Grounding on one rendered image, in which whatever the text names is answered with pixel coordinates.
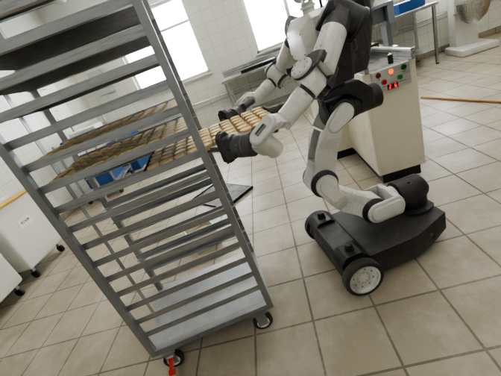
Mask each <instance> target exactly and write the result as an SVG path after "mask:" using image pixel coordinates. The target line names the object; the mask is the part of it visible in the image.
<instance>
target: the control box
mask: <svg viewBox="0 0 501 376"><path fill-rule="evenodd" d="M403 64H406V68H405V69H401V66H402V65H403ZM389 69H393V70H394V72H393V73H392V74H389V73H388V71H389ZM377 73H380V74H381V77H380V78H376V74H377ZM398 75H403V78H402V79H398V78H397V77H398ZM370 78H371V83H377V84H379V86H380V87H381V89H382V91H383V92H385V91H388V90H391V89H394V88H396V87H400V86H402V85H405V84H409V83H411V82H412V76H411V69H410V62H409V60H405V61H403V62H401V63H397V64H394V65H392V66H389V67H386V68H384V69H380V70H377V71H375V72H372V73H370ZM383 80H387V84H386V85H383V84H382V81H383ZM396 82H397V85H395V86H394V83H396ZM389 85H390V86H391V89H389Z"/></svg>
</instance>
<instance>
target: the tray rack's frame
mask: <svg viewBox="0 0 501 376"><path fill-rule="evenodd" d="M43 112H44V114H45V115H46V117H47V119H48V120H49V121H50V123H51V124H52V123H54V122H57V121H59V119H58V118H57V116H56V115H55V113H54V111H53V110H52V109H49V110H45V111H43ZM0 157H1V158H2V160H3V161H4V162H5V163H6V164H7V166H8V167H9V169H10V170H11V172H12V173H13V174H14V175H15V176H16V178H17V179H18V181H19V182H20V184H21V185H22V186H23V187H24V188H25V190H26V191H27V193H28V194H29V196H30V197H31V198H32V199H33V200H34V202H35V203H36V205H37V206H38V208H39V209H40V210H41V211H42V213H43V214H44V215H45V217H46V218H47V220H49V222H50V223H51V225H52V226H53V227H54V229H55V230H56V231H57V232H58V233H59V235H60V236H61V238H62V239H63V241H64V242H65V243H66V244H67V245H68V247H69V248H70V250H71V251H72V253H73V254H74V255H75V256H76V257H77V259H78V260H79V262H80V263H81V265H82V266H83V267H84V268H85V269H86V271H87V272H88V274H89V275H90V277H91V278H92V279H93V280H94V281H95V283H96V284H97V286H98V287H99V289H100V290H101V291H102V292H103V293H104V295H105V296H106V297H107V299H108V300H109V302H110V303H111V304H112V305H113V307H114V308H115V309H116V311H117V312H118V314H119V315H120V316H121V317H122V319H123V320H124V321H125V323H126V324H127V326H128V327H129V328H130V329H131V331H132V332H133V334H134V335H135V336H136V338H137V339H138V340H139V341H140V343H141V344H142V346H143V347H144V348H145V350H146V351H147V352H148V353H149V355H150V356H151V358H154V357H157V356H159V355H160V358H162V357H165V359H166V360H167V357H170V356H172V355H173V356H174V357H173V363H177V362H179V360H178V358H177V357H176V355H175V354H174V352H175V349H176V348H178V347H180V346H182V345H185V344H187V343H189V342H192V341H194V340H196V339H199V338H201V337H203V336H206V335H208V334H210V333H213V332H215V331H217V330H220V329H222V328H225V327H227V326H229V325H232V324H234V323H237V322H239V321H241V320H243V319H246V318H248V317H250V316H252V318H253V319H254V318H256V320H257V322H258V324H259V326H260V327H261V326H263V325H266V324H268V323H269V322H268V320H267V317H266V315H265V313H267V311H266V310H267V309H268V307H267V305H266V303H265V300H264V298H263V296H262V293H261V292H260V290H257V291H256V292H252V293H251V294H249V295H246V296H243V297H241V298H238V299H236V300H235V301H231V302H229V303H227V304H224V305H222V306H220V307H217V308H215V309H213V310H210V311H208V312H206V313H203V314H201V315H199V316H196V317H194V318H192V319H189V320H187V321H184V322H181V323H180V324H178V325H175V326H173V327H170V328H167V329H165V330H162V331H160V332H159V333H156V334H154V335H152V337H151V340H150V339H149V338H148V336H147V335H146V333H145V332H144V330H143V329H142V328H141V327H140V325H139V323H138V322H137V321H136V320H135V318H134V317H133V315H132V314H131V313H130V311H129V309H128V308H127V307H126V306H125V304H124V303H123V301H122V300H121V299H120V297H119V296H118V295H117V293H116V292H115V290H114V289H113V288H112V287H111V285H110V284H109V282H108V281H107V279H106V278H105V276H103V274H102V273H101V271H100V270H99V268H98V267H97V266H96V265H95V263H94V262H93V260H92V259H91V257H90V256H89V255H88V254H87V252H86V251H85V249H84V248H83V246H82V245H81V244H80V243H79V241H78V240H77V238H76V237H75V235H74V234H73V233H72V232H71V230H70V229H69V227H68V226H67V224H66V223H65V222H64V221H63V219H62V218H61V216H60V215H59V213H58V212H57V211H56V210H55V208H54V207H53V205H52V204H51V202H50V201H49V200H48V199H47V197H46V196H45V194H44V193H43V191H42V190H41V189H40V187H39V186H38V185H37V183H36V182H35V180H34V179H33V178H32V177H31V175H30V174H29V172H28V170H27V169H26V168H25V167H24V166H23V164H22V162H21V161H20V160H19V158H18V157H17V156H16V154H15V153H14V152H13V150H12V149H11V147H10V146H9V145H8V144H7V142H6V141H5V139H4V137H3V136H2V135H1V134H0ZM244 256H245V255H244V253H241V254H238V255H236V256H234V257H231V258H229V259H226V260H223V261H221V262H220V263H216V264H214V265H212V266H209V267H207V268H205V269H202V270H200V271H198V272H195V273H193V274H190V275H187V276H186V277H184V278H181V279H178V280H176V281H173V282H171V283H168V284H166V285H164V286H163V285H162V284H161V282H157V283H155V284H154V285H155V287H156V288H157V290H158V292H162V291H163V290H166V289H168V288H171V287H173V286H176V285H178V284H180V283H183V282H185V281H188V280H190V279H193V278H195V277H197V276H199V275H202V274H204V273H207V272H210V271H212V270H213V269H217V268H219V267H221V266H224V265H226V264H228V263H231V262H233V261H235V260H238V259H240V258H243V257H244ZM248 272H251V268H250V266H249V265H248V262H246V263H243V264H241V265H239V266H236V267H234V268H231V269H229V270H227V271H225V272H222V273H220V274H217V275H214V276H212V277H211V278H207V279H206V280H203V281H200V282H198V283H195V284H193V285H191V286H188V287H186V288H184V289H181V290H179V291H176V292H173V293H172V294H170V295H167V296H164V297H162V298H159V299H157V305H156V310H155V311H157V310H160V309H163V308H164V307H167V306H169V305H171V304H174V303H177V302H179V301H182V300H183V299H186V298H188V297H191V296H193V295H196V294H198V293H200V292H203V291H205V290H207V289H210V288H212V287H214V286H218V285H219V284H221V283H224V282H227V281H229V280H232V279H234V278H237V277H238V276H241V275H243V274H246V273H248ZM256 285H257V282H256V280H255V278H254V276H253V277H251V278H248V279H246V280H243V281H241V282H238V283H236V284H234V285H232V286H229V287H227V288H224V289H221V290H219V291H217V292H214V293H213V294H210V295H207V296H205V297H203V298H200V299H198V300H196V301H193V302H191V303H189V304H186V305H183V306H182V307H178V308H177V309H175V310H172V311H169V312H167V313H164V314H162V315H160V316H158V317H155V318H154V326H153V329H154V328H157V327H159V326H161V325H164V324H166V323H168V322H171V321H173V320H175V319H178V318H180V317H182V316H185V315H187V314H190V313H192V312H195V311H196V310H199V309H201V308H204V307H206V306H209V305H211V304H214V303H215V302H218V301H220V300H223V299H225V298H228V297H230V296H232V295H235V294H237V293H239V292H242V291H244V290H246V289H249V288H251V287H253V286H256ZM167 362H168V360H167Z"/></svg>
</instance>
